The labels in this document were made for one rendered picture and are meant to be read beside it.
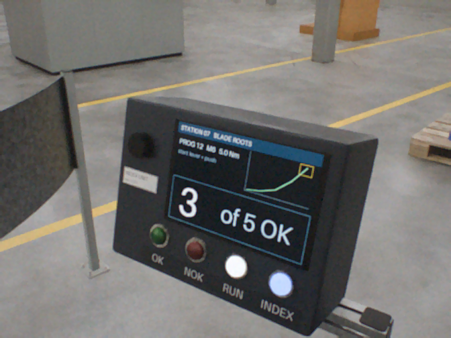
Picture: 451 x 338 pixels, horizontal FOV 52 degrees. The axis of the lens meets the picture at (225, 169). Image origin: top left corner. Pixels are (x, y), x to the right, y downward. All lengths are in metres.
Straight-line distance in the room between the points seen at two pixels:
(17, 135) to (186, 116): 1.23
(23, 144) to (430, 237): 2.08
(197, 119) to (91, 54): 5.83
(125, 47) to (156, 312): 4.84
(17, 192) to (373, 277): 1.60
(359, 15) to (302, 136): 8.18
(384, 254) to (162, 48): 4.98
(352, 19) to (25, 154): 7.45
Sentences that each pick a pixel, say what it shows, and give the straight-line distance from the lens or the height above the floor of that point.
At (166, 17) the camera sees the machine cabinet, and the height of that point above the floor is 0.56.
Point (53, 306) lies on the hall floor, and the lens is 2.23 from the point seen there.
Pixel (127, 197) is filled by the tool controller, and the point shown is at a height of 1.14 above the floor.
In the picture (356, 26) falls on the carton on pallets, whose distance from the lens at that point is 8.62.
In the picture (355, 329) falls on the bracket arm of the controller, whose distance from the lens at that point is 0.53.
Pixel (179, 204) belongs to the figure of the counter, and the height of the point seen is 1.16.
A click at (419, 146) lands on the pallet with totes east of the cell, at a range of 3.74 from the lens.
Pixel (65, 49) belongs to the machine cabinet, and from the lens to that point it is 6.14.
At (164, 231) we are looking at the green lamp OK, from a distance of 0.52.
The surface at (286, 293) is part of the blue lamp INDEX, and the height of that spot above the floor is 1.11.
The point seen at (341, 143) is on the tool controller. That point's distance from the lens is 0.41.
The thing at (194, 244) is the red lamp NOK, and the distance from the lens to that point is 0.49.
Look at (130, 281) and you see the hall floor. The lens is 2.28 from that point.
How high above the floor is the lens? 1.40
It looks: 25 degrees down
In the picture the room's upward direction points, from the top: straight up
